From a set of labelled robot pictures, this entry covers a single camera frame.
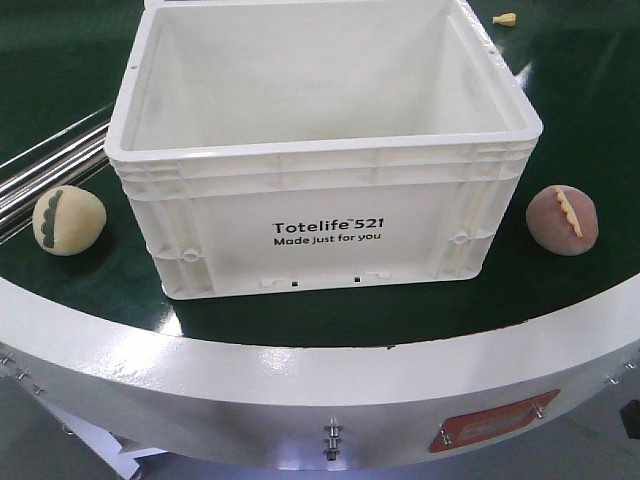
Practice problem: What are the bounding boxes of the white plastic tote box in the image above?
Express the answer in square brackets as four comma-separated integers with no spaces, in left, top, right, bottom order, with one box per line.
[105,1,543,300]

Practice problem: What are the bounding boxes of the pink plush ball yellow trim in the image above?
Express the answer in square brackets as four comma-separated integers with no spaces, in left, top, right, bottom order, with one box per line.
[525,185,599,256]

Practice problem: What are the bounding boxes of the cream plush ball green trim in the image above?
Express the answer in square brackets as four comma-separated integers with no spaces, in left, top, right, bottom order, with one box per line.
[32,185,107,256]

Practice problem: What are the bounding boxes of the orange warning label plate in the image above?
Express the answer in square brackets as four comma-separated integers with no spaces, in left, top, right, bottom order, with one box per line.
[428,389,561,453]

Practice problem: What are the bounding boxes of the steel conveyor rollers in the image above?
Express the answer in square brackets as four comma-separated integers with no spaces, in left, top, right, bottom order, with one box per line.
[1,104,113,241]

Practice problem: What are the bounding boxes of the small yellow toy piece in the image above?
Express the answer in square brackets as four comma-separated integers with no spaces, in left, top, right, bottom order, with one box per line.
[492,12,517,28]

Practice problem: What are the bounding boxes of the white curved conveyor frame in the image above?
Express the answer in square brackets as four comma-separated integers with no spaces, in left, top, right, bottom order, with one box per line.
[1,278,639,470]

